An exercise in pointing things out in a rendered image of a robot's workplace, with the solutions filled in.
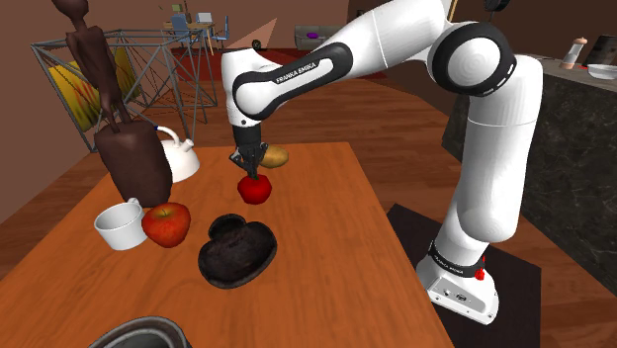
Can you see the white bowl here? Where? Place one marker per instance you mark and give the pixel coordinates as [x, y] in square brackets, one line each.
[603, 71]

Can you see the white kettle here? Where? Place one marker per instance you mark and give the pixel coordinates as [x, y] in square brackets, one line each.
[179, 159]

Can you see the dark brown lobed bowl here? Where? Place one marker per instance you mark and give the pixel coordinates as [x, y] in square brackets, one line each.
[237, 253]

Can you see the white cup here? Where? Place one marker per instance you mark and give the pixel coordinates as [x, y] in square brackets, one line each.
[119, 227]

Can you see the dark marble counter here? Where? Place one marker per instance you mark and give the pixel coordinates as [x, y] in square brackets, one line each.
[569, 159]

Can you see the large red yellow apple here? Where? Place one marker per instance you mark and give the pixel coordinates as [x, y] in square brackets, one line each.
[166, 224]

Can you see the dark robot stand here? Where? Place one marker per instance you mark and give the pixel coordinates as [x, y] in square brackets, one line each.
[511, 289]

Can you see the grey sofa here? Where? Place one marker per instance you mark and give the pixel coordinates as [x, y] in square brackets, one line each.
[313, 36]

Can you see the wooden desk with chairs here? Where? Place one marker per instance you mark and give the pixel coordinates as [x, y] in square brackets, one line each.
[195, 26]

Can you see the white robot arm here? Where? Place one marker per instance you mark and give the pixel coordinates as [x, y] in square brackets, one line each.
[496, 159]

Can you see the pepper mill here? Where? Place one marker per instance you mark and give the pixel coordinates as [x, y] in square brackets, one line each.
[573, 52]

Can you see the black appliance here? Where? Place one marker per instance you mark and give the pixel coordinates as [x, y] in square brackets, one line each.
[602, 49]

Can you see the brown potato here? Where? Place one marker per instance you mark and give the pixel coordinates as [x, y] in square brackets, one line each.
[275, 156]

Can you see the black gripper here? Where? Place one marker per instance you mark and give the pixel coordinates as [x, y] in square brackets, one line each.
[247, 139]

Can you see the small red apple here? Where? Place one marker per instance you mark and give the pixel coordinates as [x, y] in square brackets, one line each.
[254, 189]

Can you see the grey metal pot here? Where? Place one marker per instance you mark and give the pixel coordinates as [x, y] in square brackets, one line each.
[140, 335]

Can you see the brown figure statue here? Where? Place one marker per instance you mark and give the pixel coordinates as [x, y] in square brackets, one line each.
[132, 164]

